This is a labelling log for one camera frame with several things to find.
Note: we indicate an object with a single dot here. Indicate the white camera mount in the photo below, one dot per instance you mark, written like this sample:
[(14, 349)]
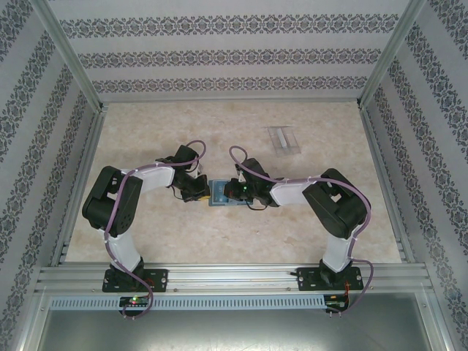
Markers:
[(240, 177), (200, 171)]

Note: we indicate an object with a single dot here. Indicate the aluminium side rail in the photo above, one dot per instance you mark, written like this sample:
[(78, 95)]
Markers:
[(90, 146), (385, 183)]

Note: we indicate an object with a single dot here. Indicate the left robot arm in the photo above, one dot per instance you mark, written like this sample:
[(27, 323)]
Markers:
[(120, 204)]

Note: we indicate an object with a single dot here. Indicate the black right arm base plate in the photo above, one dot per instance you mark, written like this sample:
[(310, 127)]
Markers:
[(307, 279)]

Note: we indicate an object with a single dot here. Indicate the circuit board green light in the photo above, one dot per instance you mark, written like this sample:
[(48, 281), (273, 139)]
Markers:
[(135, 301)]

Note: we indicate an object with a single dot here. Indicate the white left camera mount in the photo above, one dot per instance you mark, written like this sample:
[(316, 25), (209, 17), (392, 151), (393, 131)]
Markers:
[(200, 171)]

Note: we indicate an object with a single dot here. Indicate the aluminium rear frame bar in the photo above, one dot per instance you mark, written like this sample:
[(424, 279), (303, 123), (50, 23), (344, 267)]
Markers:
[(226, 99)]

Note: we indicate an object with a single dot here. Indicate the clear plastic card stand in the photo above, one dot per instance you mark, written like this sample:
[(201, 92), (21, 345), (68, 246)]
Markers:
[(282, 140)]

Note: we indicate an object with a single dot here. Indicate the grey metal panel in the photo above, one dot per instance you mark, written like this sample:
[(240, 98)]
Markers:
[(234, 329)]

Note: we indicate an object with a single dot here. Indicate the aluminium mounting rail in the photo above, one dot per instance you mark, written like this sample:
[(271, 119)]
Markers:
[(234, 279)]

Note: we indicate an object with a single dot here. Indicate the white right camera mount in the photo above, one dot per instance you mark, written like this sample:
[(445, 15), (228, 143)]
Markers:
[(240, 177)]

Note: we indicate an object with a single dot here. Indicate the aluminium frame post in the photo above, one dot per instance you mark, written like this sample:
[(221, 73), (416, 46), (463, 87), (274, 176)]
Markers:
[(389, 55), (71, 55)]

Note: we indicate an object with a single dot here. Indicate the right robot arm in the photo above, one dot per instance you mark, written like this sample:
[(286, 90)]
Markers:
[(340, 208)]

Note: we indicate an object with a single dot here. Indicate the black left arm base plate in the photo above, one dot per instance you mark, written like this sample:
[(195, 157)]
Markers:
[(157, 279)]

